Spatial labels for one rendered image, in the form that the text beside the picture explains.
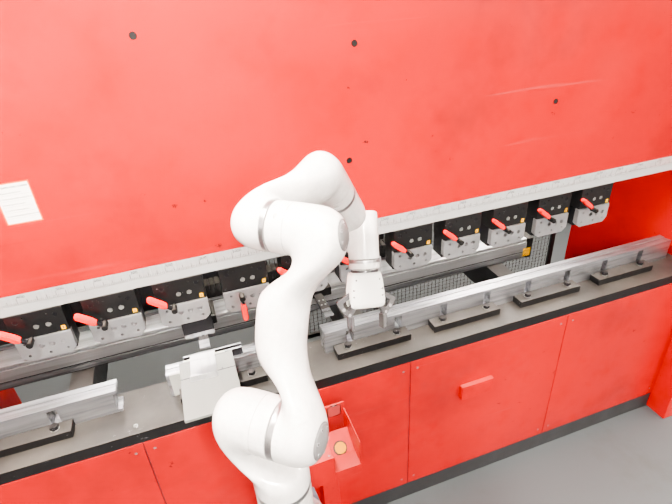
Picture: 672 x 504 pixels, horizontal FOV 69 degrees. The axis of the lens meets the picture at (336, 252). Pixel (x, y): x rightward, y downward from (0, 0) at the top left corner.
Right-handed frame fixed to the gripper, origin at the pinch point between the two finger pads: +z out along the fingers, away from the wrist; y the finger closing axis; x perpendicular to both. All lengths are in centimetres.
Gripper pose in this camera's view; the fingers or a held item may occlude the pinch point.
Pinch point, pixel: (367, 326)
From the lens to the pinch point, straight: 135.6
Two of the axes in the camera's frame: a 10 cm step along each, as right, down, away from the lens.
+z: 0.5, 10.0, 0.5
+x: 3.2, 0.3, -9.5
